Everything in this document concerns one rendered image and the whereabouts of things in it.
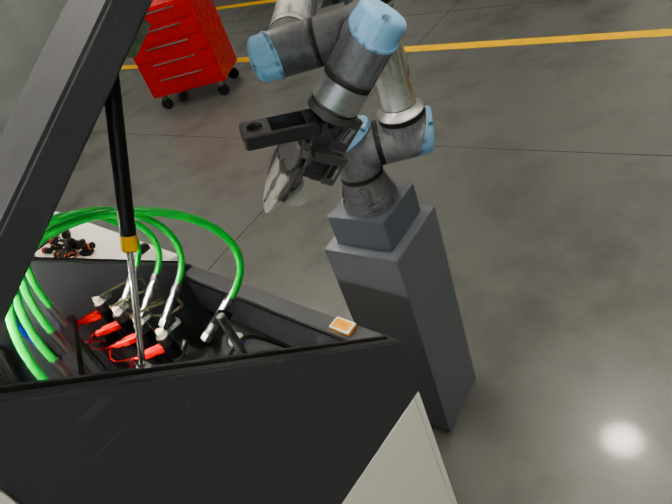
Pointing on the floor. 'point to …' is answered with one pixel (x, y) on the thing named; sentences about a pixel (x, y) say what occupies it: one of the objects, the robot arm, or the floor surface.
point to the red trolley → (185, 49)
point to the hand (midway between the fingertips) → (265, 204)
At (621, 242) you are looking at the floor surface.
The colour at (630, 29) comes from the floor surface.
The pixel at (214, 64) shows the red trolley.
